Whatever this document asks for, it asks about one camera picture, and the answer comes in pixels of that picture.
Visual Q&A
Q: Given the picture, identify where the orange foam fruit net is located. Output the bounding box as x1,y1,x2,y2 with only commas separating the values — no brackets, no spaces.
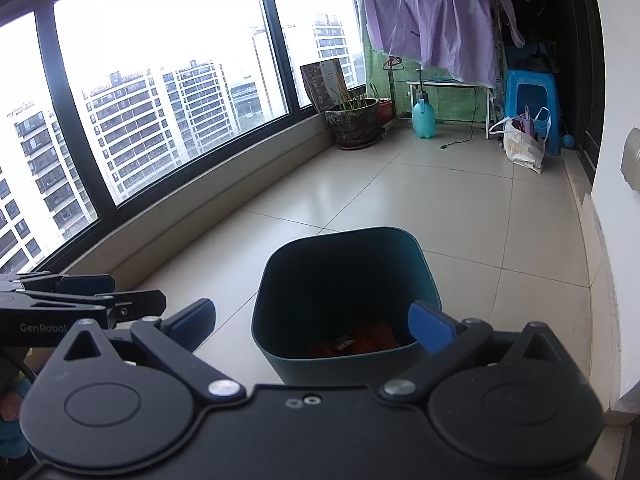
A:
308,323,399,359

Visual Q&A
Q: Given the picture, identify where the dark teal trash bin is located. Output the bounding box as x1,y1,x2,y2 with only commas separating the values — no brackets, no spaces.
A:
252,226,442,387

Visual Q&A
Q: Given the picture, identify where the left hand blue glove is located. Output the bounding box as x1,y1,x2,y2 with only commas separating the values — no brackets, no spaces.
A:
1,349,36,462

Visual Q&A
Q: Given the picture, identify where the white tote bag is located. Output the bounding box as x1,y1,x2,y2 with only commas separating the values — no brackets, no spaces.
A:
489,107,552,174

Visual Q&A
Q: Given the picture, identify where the teal spray bottle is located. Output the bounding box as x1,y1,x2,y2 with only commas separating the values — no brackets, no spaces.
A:
412,91,436,139

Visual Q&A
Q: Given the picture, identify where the small blue ball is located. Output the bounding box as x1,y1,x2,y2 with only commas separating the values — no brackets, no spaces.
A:
562,134,576,150

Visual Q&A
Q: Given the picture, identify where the dark ceramic plant pot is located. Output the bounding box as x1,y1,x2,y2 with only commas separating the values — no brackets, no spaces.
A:
324,98,381,151

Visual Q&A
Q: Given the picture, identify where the white drying rack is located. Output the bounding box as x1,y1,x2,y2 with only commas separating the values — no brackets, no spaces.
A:
406,79,497,139

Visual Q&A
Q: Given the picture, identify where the blue plastic stool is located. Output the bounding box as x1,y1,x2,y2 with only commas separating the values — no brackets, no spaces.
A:
504,68,561,155

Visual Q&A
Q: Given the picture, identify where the green mesh screen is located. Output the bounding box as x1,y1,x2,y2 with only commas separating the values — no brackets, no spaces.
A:
360,34,497,124

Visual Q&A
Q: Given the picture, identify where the brown cardboard box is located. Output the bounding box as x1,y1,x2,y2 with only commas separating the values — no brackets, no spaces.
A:
300,58,349,113

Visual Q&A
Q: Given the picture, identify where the purple hanging garment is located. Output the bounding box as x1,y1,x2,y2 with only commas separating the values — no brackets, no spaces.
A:
362,0,525,88

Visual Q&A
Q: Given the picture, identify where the black window frame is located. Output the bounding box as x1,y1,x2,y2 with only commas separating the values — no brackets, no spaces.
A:
1,0,364,273

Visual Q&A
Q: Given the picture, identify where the black power cable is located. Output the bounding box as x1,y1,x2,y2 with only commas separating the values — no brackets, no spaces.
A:
439,86,478,151

